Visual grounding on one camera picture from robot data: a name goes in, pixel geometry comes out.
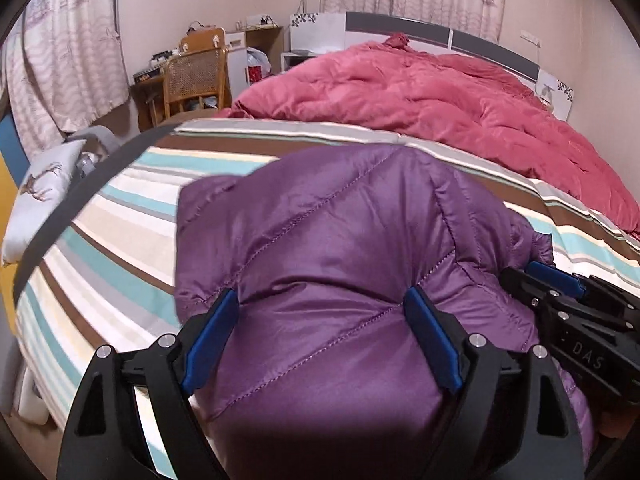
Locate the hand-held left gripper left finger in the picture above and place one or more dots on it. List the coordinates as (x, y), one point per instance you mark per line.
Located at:
(210, 340)

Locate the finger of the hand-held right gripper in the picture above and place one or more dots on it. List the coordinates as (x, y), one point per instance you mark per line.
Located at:
(540, 297)
(555, 274)

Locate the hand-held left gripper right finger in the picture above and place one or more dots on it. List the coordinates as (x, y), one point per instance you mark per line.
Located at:
(432, 340)

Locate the purple down jacket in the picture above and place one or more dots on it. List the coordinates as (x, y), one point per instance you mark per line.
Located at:
(320, 240)

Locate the striped bed sheet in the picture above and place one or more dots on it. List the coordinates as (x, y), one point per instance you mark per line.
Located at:
(125, 240)

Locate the white leaf-print nightstand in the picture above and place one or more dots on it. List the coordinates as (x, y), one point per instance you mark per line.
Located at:
(560, 95)
(315, 35)

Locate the pink comforter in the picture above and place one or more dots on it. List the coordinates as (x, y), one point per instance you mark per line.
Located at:
(425, 105)

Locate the white printed pillow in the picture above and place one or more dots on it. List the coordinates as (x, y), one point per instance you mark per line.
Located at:
(45, 195)

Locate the grey white headboard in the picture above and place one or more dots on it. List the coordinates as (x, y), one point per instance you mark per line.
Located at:
(480, 45)

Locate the wooden desk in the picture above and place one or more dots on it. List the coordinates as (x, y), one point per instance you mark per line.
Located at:
(147, 95)

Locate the wicker wooden chair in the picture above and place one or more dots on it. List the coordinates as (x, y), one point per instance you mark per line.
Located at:
(195, 77)

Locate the white small cabinet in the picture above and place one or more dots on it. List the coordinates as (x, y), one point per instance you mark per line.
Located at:
(236, 67)

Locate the blue yellow panel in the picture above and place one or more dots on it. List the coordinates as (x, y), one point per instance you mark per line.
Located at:
(9, 150)

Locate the white plastic bag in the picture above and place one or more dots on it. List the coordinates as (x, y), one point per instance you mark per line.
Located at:
(261, 59)

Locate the white wall socket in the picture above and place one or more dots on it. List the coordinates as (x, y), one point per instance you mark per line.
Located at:
(530, 38)

